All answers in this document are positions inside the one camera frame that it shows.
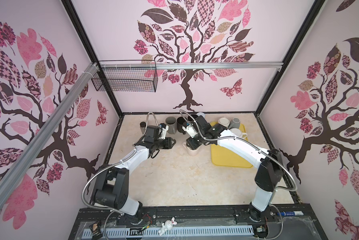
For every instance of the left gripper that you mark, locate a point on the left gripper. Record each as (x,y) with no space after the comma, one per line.
(168,144)

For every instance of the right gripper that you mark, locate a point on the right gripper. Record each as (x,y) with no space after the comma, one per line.
(190,144)

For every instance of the pink mug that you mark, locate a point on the pink mug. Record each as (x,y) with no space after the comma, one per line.
(190,151)

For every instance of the grey mug front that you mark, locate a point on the grey mug front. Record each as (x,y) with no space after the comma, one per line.
(171,123)

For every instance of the grey mug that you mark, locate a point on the grey mug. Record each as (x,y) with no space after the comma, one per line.
(234,123)
(171,123)

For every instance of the all black mug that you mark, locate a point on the all black mug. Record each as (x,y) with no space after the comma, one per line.
(193,116)

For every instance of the black mug white base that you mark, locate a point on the black mug white base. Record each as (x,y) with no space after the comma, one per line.
(180,122)

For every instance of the white ribbed mug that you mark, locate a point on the white ribbed mug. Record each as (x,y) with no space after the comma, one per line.
(238,133)

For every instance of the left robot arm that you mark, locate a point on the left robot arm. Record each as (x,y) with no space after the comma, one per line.
(108,189)

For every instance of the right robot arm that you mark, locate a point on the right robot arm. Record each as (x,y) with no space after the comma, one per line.
(271,174)

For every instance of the white mug rear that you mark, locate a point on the white mug rear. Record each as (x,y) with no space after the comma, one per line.
(224,122)

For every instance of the grey mug rear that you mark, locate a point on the grey mug rear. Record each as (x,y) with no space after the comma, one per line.
(234,123)

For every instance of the yellow plastic tray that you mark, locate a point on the yellow plastic tray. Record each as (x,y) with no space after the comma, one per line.
(225,158)

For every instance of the white bunny figurine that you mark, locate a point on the white bunny figurine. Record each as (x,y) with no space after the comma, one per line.
(167,226)

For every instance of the blue white marker pen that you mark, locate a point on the blue white marker pen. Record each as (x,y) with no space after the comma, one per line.
(291,213)

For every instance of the black wire basket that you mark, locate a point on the black wire basket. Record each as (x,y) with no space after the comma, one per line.
(126,76)

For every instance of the white slotted cable duct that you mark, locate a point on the white slotted cable duct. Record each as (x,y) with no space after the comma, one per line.
(176,232)

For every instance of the aluminium rail back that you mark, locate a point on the aluminium rail back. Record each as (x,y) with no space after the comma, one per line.
(185,66)

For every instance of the aluminium rail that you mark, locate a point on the aluminium rail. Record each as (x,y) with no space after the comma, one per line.
(185,66)
(12,178)

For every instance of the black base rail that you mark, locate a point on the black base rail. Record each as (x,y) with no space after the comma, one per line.
(92,224)

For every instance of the aluminium rail left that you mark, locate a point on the aluminium rail left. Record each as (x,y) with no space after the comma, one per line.
(12,178)

